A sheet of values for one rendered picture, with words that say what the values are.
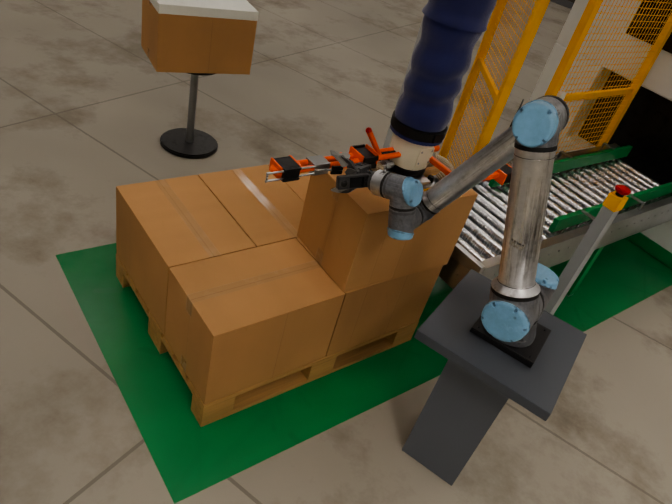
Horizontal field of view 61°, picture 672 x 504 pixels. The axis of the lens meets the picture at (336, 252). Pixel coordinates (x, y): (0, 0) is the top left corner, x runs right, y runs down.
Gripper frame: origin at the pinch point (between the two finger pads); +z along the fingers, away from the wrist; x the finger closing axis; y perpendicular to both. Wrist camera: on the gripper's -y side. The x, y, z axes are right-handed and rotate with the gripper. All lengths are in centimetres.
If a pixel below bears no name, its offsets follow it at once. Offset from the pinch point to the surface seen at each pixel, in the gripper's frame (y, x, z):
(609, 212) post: 120, -37, -68
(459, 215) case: 59, -30, -24
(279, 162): -17.3, 5.9, 7.5
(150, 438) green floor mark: -70, -100, 33
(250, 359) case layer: -33, -72, 12
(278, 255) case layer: 1, -45, 30
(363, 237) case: 8.7, -27.0, -9.9
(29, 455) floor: -106, -94, 54
